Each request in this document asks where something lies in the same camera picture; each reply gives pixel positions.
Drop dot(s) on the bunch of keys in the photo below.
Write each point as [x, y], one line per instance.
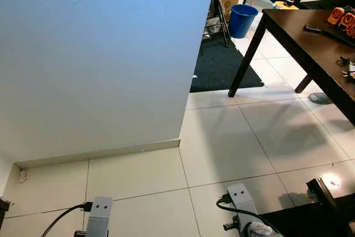
[346, 69]

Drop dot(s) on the black cabinet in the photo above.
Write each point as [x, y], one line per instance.
[4, 206]

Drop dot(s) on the black glossy low stand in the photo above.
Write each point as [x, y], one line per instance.
[327, 220]

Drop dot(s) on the round metal floor drain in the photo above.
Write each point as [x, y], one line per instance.
[320, 99]

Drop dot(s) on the dark grey floor rug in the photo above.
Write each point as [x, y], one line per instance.
[219, 67]

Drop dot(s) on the dark brown wooden table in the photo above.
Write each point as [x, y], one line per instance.
[310, 48]

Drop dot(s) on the blue plastic bucket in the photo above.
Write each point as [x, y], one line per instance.
[243, 20]

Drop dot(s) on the orange black tool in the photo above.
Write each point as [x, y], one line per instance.
[351, 31]
[335, 16]
[348, 20]

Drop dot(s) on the black flat tray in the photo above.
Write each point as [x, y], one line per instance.
[335, 36]

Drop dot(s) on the yellow device with blue light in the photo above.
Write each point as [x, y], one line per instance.
[285, 5]

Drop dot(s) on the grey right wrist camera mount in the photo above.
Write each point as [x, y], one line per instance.
[239, 198]

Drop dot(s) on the black frame folding chair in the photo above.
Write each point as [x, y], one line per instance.
[221, 15]

